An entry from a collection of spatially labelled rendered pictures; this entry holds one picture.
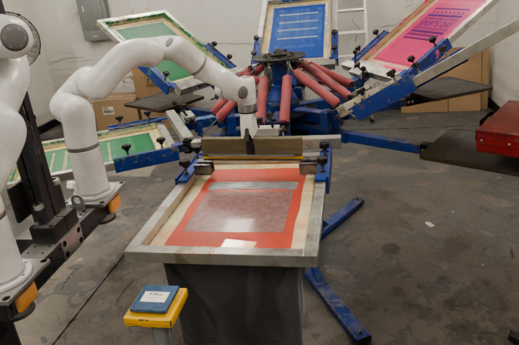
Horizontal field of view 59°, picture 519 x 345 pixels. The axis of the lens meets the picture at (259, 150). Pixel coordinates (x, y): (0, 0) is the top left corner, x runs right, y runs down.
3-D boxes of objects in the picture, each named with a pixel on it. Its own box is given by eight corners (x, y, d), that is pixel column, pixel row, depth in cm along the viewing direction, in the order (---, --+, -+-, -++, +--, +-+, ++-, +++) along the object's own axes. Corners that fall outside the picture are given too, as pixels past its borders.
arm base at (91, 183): (57, 201, 142) (44, 155, 137) (78, 184, 154) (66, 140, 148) (103, 201, 139) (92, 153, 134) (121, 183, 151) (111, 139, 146)
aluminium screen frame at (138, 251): (317, 268, 129) (317, 256, 127) (125, 262, 141) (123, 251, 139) (329, 160, 201) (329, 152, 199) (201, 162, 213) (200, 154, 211)
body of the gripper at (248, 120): (241, 105, 184) (243, 131, 187) (235, 112, 174) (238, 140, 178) (259, 104, 182) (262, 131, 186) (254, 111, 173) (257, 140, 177)
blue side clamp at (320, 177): (329, 194, 173) (328, 177, 171) (316, 194, 174) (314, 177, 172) (332, 163, 200) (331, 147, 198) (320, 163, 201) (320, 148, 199)
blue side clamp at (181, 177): (188, 194, 184) (186, 178, 182) (177, 194, 185) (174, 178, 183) (209, 164, 212) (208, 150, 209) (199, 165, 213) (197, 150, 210)
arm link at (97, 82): (143, 21, 137) (117, 20, 151) (58, 117, 128) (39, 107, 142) (174, 55, 146) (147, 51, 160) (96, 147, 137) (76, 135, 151)
